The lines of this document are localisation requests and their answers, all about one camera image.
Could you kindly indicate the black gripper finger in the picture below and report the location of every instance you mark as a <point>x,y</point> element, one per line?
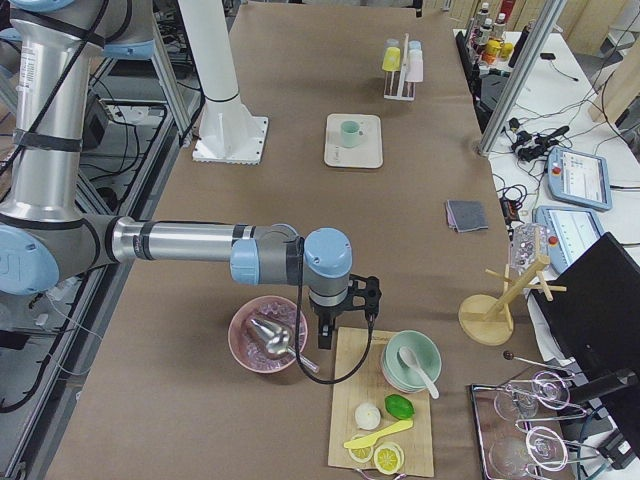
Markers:
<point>328,334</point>
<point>321,336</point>

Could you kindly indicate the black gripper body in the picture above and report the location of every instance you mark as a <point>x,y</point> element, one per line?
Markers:
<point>327,312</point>

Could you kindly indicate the cream rabbit print tray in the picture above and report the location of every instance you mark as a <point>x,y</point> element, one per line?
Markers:
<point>369,155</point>

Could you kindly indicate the green plastic cup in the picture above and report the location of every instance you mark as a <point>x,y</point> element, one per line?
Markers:
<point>351,134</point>

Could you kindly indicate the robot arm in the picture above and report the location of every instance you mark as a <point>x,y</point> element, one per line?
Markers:
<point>45,238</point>

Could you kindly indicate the black wine glass rack tray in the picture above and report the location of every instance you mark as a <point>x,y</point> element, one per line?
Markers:
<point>517,424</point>

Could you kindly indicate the yellow plastic cup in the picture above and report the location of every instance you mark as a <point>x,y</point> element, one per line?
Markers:
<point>392,59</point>

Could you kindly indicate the pink plastic cup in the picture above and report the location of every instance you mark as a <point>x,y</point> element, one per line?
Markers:
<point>415,71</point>

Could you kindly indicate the blue plastic cup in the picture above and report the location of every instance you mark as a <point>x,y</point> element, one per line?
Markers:
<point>414,45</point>

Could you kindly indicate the pink bowl with ice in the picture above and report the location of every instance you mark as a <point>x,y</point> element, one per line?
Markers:
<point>275,307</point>

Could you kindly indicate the metal ice scoop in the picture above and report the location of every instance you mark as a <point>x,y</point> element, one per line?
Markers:
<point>268,344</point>

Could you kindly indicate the white ceramic spoon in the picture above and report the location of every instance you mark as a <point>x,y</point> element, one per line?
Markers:
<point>408,356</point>

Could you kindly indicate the white peeled egg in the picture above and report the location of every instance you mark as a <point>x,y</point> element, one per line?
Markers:
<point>367,416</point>

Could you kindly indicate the whole green lime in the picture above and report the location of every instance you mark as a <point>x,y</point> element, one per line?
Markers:
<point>399,407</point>

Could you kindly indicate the yellow plastic knife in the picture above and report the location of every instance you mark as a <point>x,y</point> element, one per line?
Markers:
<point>372,438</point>

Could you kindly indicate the folded grey cloth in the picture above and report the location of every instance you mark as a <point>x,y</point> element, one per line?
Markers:
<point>465,216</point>

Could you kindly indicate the wooden mug tree stand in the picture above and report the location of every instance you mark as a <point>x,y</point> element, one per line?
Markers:
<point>487,319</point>

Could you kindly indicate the clear textured glass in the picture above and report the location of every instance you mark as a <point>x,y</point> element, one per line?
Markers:
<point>529,241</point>

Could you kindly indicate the black computer monitor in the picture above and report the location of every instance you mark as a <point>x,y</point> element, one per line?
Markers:
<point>596,322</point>

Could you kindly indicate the blue teach pendant tablet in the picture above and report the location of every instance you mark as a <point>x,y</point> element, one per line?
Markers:
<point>579,178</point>

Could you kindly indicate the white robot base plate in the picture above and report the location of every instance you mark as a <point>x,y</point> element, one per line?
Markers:
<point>223,143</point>

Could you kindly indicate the white wire cup rack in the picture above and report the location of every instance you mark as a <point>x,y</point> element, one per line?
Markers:
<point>395,86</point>

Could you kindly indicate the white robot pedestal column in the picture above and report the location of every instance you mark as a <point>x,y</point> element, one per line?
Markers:
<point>208,36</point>

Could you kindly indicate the aluminium frame post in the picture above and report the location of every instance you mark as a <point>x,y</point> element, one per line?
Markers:
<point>533,45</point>

